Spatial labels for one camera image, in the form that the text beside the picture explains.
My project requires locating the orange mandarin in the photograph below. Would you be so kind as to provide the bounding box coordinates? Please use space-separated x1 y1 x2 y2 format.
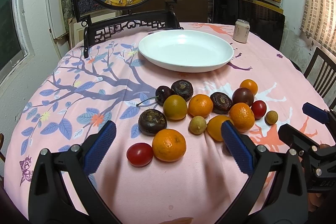
229 102 255 132
151 129 186 162
188 94 214 118

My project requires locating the yellow-green orange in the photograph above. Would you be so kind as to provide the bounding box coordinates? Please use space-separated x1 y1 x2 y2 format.
163 95 188 121

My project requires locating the small brown longan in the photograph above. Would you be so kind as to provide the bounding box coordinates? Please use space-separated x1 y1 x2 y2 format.
265 110 278 126

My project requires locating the small tan longan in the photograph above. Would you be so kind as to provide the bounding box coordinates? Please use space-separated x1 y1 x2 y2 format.
189 116 207 135

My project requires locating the red cherry tomato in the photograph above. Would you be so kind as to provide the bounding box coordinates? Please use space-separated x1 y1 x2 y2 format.
126 143 154 167
251 100 266 120

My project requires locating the window with white frame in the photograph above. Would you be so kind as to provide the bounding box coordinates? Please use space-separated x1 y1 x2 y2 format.
1 0 35 82

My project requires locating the dark water chestnut front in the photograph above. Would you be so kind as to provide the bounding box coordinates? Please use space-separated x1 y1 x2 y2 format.
138 109 167 136

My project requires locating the dark cherry with stem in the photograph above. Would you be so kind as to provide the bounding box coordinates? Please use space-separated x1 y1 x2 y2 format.
136 86 171 107

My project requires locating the pale drink can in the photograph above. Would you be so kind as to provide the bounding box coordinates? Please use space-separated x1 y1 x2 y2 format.
232 19 250 43

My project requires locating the yellow-orange kumquat fruit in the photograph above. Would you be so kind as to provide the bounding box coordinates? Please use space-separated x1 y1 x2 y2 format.
207 115 234 142

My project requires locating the dark slatted chair right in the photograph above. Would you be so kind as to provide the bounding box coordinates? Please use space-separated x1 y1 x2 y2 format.
303 48 335 98

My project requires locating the white oval plate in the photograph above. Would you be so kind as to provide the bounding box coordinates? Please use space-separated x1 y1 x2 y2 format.
138 30 234 73

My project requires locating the dark water chestnut back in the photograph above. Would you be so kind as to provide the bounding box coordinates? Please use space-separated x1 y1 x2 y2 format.
171 80 194 102

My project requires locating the person's right hand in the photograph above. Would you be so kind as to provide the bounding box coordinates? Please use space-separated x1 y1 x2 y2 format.
305 143 332 213

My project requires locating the dark water chestnut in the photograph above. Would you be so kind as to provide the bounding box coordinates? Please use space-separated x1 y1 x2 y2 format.
171 80 194 102
210 92 233 114
138 109 167 136

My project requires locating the dark purple plum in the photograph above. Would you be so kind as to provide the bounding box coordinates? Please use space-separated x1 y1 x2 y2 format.
232 88 254 107

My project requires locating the pink floral tablecloth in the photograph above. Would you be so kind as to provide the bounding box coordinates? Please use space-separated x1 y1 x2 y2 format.
5 23 334 223

